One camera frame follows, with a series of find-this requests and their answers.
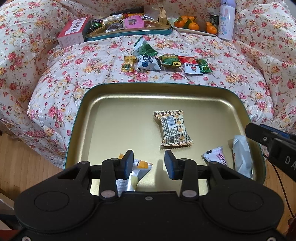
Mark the green white snack bag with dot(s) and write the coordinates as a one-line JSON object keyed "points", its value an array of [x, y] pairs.
{"points": [[142, 47]]}

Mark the grey white snack packet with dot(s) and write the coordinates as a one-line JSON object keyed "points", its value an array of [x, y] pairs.
{"points": [[242, 156]]}

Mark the white fruit plate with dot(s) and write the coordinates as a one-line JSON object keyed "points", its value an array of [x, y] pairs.
{"points": [[182, 30]]}

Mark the orange mandarin left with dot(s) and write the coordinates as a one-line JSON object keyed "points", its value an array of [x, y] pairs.
{"points": [[179, 23]]}

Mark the white pink hawthorn candy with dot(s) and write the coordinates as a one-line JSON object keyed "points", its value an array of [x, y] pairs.
{"points": [[215, 155]]}

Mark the blue white snack packet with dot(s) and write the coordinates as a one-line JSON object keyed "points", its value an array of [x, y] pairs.
{"points": [[145, 62]]}

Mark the red white snack packet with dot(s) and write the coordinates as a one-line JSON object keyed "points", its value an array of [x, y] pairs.
{"points": [[190, 65]]}

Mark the purple white thermos bottle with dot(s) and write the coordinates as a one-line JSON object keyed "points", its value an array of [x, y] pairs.
{"points": [[226, 20]]}

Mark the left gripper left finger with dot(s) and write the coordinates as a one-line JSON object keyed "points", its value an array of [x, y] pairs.
{"points": [[112, 170]]}

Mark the floral sofa cover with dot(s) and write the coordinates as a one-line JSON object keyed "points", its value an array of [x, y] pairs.
{"points": [[42, 84]]}

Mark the orange mandarin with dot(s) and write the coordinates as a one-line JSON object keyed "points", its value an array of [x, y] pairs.
{"points": [[211, 29], [179, 23], [193, 26]]}

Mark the brown patterned biscuit packet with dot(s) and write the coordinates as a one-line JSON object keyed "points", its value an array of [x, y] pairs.
{"points": [[173, 128]]}

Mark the teal gold tin with snacks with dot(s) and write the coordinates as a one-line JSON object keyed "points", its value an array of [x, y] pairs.
{"points": [[112, 27]]}

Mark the silver yellow snack packet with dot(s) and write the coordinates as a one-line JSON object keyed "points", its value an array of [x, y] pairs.
{"points": [[139, 169]]}

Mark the dark starbucks can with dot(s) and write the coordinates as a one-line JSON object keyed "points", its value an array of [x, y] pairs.
{"points": [[214, 19]]}

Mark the red white snack box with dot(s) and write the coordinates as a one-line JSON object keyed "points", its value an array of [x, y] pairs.
{"points": [[73, 33]]}

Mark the pink snack packet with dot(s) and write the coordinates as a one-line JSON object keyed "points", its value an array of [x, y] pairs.
{"points": [[133, 22]]}

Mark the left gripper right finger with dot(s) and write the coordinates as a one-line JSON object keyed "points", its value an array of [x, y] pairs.
{"points": [[185, 170]]}

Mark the black remote control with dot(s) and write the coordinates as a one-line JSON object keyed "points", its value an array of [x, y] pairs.
{"points": [[135, 10]]}

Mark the green yellow snack packet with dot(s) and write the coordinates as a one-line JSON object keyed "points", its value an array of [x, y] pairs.
{"points": [[170, 61]]}

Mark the orange mandarin front right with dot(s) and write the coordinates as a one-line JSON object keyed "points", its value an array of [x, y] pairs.
{"points": [[211, 29]]}

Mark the small green candy packet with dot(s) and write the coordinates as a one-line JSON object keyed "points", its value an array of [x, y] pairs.
{"points": [[203, 65]]}

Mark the gold teal tin tray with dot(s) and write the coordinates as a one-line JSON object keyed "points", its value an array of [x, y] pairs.
{"points": [[114, 118]]}

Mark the brown paper packet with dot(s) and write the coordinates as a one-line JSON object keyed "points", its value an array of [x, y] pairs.
{"points": [[162, 18]]}

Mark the gold candy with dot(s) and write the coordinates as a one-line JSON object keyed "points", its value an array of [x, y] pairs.
{"points": [[128, 65]]}

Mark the orange mandarin front middle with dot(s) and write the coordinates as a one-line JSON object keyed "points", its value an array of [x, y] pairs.
{"points": [[193, 26]]}

